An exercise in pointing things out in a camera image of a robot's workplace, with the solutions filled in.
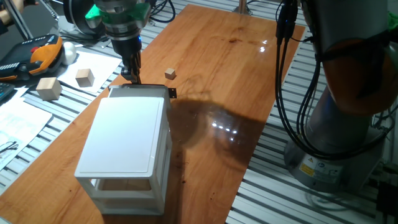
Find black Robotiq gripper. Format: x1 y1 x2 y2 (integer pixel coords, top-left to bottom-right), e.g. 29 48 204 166
111 35 143 85

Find medium wooden cube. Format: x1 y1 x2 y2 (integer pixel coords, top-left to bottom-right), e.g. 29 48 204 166
75 68 95 88

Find white plastic drawer cabinet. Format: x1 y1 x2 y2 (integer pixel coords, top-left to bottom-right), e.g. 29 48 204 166
74 96 174 216

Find black looped cable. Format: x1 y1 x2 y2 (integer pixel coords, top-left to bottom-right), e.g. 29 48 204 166
149 0 177 24

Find white egg shaped object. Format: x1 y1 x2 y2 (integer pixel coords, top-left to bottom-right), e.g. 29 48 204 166
61 42 78 66

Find plain white paper sheet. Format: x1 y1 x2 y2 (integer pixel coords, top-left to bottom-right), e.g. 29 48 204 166
57 50 122 95

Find black rimmed eyeglasses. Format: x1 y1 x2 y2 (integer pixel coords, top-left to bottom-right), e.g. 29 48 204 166
0 141 19 155

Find metal frame post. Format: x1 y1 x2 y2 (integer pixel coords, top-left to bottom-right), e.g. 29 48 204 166
232 0 253 16

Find black orange teach pendant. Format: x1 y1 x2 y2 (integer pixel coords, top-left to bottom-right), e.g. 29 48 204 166
0 34 65 82

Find person forearm blue sleeve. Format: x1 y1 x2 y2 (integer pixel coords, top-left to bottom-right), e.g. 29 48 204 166
0 0 40 35

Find green printed wrist mount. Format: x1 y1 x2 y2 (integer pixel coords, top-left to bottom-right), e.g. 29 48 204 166
84 1 152 26

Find glossy orange wooden board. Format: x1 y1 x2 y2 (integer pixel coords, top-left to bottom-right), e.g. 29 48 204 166
0 3 306 224

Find large wooden cube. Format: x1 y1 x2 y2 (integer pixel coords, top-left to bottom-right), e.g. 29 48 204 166
35 77 63 101

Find printed white paper sheet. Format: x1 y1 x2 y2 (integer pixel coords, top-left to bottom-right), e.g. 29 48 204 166
0 98 53 171

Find small wooden cube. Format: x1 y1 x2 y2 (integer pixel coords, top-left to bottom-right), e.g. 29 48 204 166
164 67 177 81

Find black computer keyboard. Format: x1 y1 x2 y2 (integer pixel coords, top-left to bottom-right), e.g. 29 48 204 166
0 82 16 102

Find grey tripod leg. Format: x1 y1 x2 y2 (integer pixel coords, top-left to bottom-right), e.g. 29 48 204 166
2 0 34 40
37 0 60 23

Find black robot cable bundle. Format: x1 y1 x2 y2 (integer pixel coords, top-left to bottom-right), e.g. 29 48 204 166
275 0 398 160

